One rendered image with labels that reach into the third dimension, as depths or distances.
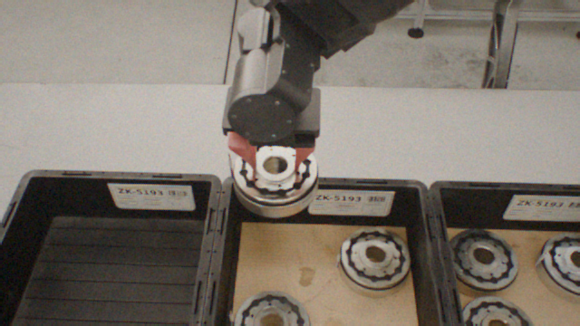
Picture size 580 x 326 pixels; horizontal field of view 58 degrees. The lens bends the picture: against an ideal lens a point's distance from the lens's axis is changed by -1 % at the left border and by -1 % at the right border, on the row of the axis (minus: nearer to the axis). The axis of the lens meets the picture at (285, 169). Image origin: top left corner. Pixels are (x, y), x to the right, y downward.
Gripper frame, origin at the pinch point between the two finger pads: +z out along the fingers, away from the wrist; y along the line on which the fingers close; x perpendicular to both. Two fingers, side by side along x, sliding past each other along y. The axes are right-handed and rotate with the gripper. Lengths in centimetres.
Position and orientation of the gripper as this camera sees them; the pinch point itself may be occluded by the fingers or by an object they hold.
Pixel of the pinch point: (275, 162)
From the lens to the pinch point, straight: 63.0
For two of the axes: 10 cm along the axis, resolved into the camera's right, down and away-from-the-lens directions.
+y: 10.0, 0.3, -0.5
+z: 0.2, 6.3, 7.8
